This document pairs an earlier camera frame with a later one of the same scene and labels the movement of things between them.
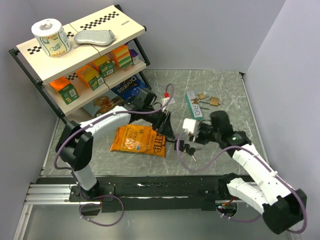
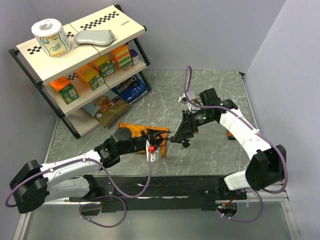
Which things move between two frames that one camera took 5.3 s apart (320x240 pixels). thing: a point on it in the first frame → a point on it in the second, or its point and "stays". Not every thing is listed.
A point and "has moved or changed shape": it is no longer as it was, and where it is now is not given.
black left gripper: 165,128 → 154,132
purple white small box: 135,56 stays
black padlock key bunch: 191,151 has moved or changed shape
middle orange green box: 89,75 stays
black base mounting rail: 132,194 stays
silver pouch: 104,37 stays
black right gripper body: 205,133 → 199,118
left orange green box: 64,89 stays
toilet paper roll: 53,36 stays
